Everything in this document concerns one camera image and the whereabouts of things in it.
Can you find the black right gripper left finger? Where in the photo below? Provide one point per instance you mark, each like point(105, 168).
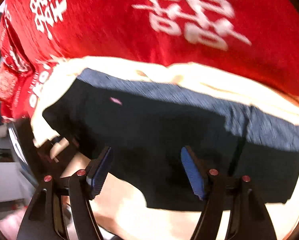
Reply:
point(44, 218)

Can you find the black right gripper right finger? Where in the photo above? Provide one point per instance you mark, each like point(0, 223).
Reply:
point(248, 216)

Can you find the black pants with patterned waistband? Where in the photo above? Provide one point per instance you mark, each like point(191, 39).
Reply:
point(147, 124)

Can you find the cream seat cushion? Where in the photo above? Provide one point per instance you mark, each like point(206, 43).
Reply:
point(121, 208)

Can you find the red embroidered satin pillow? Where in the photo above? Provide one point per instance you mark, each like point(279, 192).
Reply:
point(8, 82)

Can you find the red blanket with white characters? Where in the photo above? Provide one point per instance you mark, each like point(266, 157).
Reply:
point(257, 39)

